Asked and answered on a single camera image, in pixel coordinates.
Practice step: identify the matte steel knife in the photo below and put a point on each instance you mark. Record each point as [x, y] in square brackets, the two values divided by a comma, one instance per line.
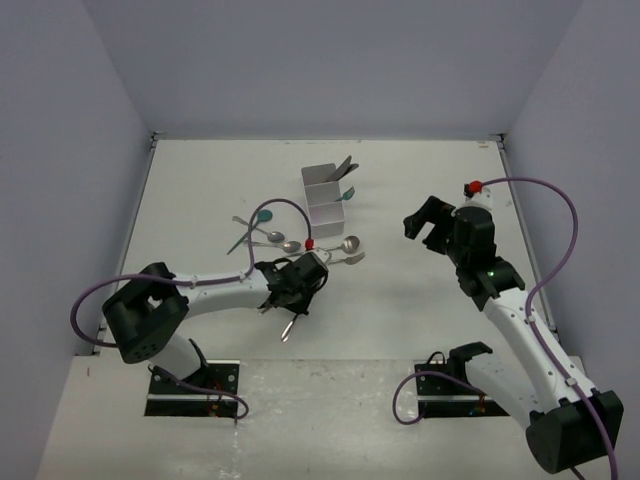
[350, 170]

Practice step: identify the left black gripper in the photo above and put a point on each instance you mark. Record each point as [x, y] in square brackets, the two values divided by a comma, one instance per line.
[302, 307]

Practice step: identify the plain shiny steel spoon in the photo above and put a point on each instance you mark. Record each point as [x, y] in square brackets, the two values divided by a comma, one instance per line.
[271, 236]

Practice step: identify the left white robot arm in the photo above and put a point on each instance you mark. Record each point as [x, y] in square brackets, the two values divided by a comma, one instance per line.
[145, 314]

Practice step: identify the shiny steel fork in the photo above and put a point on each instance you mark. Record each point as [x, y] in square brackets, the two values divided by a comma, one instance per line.
[288, 329]

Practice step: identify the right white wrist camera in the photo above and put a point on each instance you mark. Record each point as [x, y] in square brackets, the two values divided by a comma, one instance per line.
[477, 194]

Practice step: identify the ornate handle steel spoon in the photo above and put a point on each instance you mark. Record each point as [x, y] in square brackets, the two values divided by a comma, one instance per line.
[287, 247]

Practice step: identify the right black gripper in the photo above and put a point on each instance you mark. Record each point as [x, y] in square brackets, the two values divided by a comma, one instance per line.
[435, 211]

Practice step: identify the matte round steel spoon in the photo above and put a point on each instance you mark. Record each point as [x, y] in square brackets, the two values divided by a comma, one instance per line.
[349, 245]

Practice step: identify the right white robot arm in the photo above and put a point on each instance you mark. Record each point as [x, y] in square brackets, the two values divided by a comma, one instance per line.
[567, 420]

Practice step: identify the teal round spoon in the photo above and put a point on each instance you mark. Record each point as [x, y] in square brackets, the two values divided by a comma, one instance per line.
[263, 212]

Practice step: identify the white divided utensil container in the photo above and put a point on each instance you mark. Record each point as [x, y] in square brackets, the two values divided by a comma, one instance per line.
[326, 213]

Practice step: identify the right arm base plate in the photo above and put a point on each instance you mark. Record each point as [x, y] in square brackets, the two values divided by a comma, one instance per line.
[443, 394]

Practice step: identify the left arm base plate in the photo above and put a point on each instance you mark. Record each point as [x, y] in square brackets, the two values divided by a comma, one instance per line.
[212, 392]

